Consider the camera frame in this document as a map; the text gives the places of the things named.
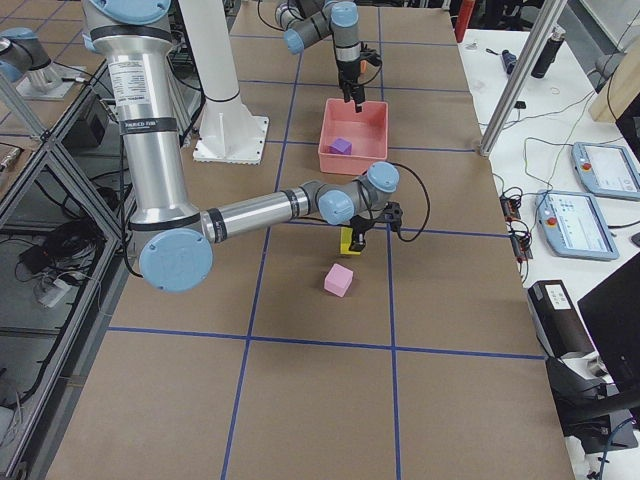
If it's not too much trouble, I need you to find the blue teach pendant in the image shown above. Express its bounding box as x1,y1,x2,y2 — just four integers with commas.
536,190,619,261
571,142,639,201

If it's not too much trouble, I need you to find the far blue teach pendant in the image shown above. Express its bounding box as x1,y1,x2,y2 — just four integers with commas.
571,142,639,201

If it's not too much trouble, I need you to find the black bottle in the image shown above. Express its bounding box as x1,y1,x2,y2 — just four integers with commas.
531,26,566,79

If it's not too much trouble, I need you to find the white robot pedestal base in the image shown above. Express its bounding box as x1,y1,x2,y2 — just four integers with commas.
179,0,269,165

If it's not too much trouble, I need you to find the near blue teach pendant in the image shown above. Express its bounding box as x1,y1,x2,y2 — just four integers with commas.
536,190,619,261

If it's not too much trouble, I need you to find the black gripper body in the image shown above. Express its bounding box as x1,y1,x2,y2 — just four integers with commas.
336,58,361,86
349,214,378,238

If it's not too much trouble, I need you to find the black box with label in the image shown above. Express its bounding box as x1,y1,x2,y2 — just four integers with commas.
527,280,595,360

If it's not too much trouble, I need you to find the black monitor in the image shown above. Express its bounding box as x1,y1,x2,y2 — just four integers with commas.
578,255,639,391

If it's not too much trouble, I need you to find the aluminium frame post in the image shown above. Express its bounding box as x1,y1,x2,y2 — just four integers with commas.
478,0,567,157

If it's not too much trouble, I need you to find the yellow foam block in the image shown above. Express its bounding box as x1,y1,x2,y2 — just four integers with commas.
340,227,361,256

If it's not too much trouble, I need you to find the pink plastic bin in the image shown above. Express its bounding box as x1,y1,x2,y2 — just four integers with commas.
318,98,389,175

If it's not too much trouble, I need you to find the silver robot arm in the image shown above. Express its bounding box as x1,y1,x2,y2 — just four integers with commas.
274,1,366,113
82,1,399,292

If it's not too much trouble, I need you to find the purple foam block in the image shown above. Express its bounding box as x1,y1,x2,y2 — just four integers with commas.
329,137,352,155

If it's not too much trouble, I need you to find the pink foam block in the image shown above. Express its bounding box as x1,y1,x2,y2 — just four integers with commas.
324,263,354,297

